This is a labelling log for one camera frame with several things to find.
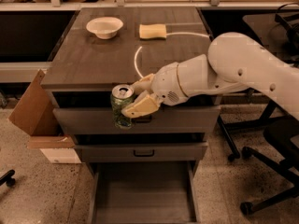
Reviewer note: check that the black chair caster left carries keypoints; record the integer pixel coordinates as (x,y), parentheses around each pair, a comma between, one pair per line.
(8,179)

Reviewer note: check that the brown cardboard box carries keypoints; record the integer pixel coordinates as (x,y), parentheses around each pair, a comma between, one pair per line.
(33,114)

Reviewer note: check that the green soda can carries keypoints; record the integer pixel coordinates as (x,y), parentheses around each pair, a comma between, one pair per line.
(121,96)

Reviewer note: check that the yellow sponge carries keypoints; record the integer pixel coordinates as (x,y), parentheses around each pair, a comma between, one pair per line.
(152,31)

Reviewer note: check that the white bowl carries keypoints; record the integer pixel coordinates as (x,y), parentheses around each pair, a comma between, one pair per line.
(104,27)

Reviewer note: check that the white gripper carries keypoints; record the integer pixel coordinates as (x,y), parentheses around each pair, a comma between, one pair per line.
(166,84)

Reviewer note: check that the middle grey drawer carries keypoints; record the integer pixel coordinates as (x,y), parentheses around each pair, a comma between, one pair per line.
(142,152)

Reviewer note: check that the bottom grey open drawer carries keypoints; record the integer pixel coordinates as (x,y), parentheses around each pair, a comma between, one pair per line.
(144,193)

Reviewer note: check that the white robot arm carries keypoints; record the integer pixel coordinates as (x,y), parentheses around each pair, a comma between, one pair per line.
(233,62)

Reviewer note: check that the top grey drawer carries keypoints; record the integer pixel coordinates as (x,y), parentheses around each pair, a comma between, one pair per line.
(177,119)

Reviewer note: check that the grey drawer cabinet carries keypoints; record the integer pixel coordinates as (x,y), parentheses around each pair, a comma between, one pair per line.
(87,68)

